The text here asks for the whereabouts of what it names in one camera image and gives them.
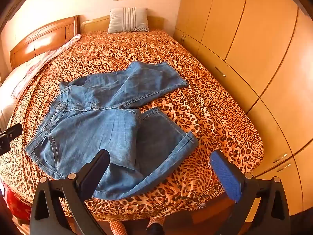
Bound wooden wardrobe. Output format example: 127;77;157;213
172;0;313;226

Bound white pillow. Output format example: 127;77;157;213
0;54;49;131
11;34;81;99

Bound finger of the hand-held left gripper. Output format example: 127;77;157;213
0;123;23;155

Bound light wooden headboard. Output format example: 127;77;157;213
81;15;164;34

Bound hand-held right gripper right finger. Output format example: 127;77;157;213
210;150;292;235

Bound blue denim pants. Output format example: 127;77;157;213
24;61;199;200

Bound leopard print bed sheet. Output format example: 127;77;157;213
0;29;264;222

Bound red cloth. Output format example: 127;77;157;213
2;183;33;224

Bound orange dotted slipper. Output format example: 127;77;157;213
109;220;128;235
146;217;165;235

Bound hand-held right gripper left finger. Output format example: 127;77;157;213
29;149;111;235

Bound dark wooden headboard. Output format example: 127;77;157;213
10;15;81;70

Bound grey striped pillow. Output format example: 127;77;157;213
107;7;150;34

